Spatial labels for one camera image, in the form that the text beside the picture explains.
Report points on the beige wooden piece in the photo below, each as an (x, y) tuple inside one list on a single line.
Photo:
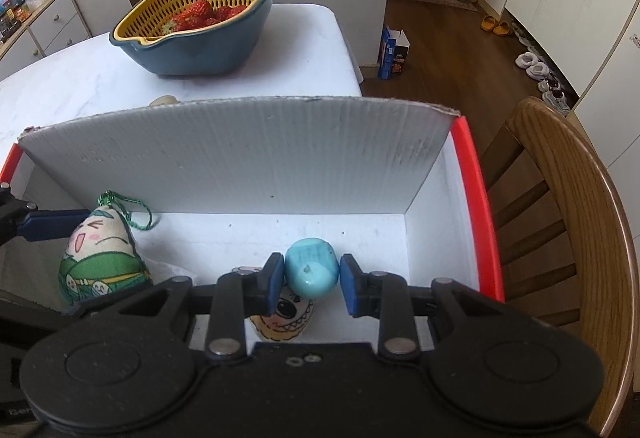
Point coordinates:
[(162, 101)]

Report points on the blue carton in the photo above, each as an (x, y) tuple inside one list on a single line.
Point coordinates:
[(395, 53)]

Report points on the blue bowl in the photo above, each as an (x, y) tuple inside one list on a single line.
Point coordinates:
[(200, 53)]

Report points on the pile of strawberries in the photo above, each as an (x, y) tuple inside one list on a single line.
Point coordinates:
[(192, 16)]

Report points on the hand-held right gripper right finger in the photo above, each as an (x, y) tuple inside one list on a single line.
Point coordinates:
[(350, 285)]

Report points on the white cardboard box red rim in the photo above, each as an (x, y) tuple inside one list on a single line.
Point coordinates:
[(250, 153)]

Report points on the green zongzi plush charm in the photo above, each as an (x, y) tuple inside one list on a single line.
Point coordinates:
[(100, 258)]

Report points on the cartoon face plush charm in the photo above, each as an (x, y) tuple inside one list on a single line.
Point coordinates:
[(285, 313)]

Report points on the white sideboard cabinet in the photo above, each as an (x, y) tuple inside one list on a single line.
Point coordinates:
[(55, 28)]

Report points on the light brown wooden chair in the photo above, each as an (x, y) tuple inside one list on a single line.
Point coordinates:
[(575, 178)]

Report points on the white fuzzy slipper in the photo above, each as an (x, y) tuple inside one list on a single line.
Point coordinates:
[(526, 60), (539, 70)]

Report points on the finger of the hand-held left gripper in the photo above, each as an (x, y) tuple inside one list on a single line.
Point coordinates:
[(50, 222), (35, 313)]

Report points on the teal egg-shaped toy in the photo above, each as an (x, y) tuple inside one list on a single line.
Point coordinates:
[(312, 268)]

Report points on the pair of sneakers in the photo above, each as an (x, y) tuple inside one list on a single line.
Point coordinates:
[(555, 93)]

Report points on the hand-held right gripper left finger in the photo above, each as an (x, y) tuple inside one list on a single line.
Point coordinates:
[(276, 280)]

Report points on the yellow slipper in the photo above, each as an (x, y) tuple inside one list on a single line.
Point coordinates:
[(488, 24), (503, 28)]

